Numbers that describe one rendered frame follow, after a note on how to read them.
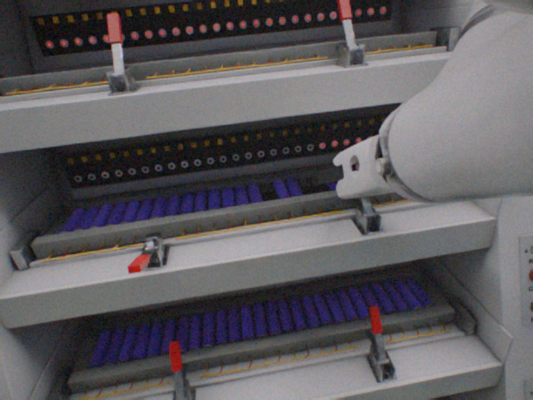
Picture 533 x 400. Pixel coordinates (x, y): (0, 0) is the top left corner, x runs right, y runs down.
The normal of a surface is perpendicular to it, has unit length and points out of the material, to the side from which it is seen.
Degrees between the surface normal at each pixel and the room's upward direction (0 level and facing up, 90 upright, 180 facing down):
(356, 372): 20
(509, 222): 90
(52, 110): 110
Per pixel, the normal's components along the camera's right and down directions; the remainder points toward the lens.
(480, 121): -0.96, 0.26
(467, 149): -0.88, 0.47
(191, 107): 0.14, 0.45
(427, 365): -0.09, -0.88
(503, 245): 0.10, 0.12
